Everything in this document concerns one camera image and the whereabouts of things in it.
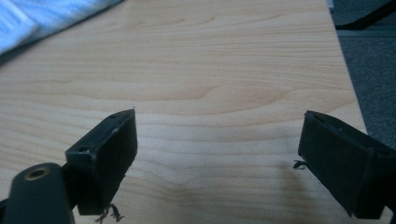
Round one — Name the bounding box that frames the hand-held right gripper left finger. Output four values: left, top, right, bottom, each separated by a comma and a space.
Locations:
64, 107, 138, 217

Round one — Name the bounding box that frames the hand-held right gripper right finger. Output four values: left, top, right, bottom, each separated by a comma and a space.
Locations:
297, 109, 396, 220

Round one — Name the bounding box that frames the blue striped towel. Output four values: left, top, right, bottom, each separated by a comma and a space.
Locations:
0, 0, 124, 58

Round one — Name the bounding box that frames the black metal stand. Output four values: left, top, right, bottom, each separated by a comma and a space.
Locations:
334, 0, 396, 32

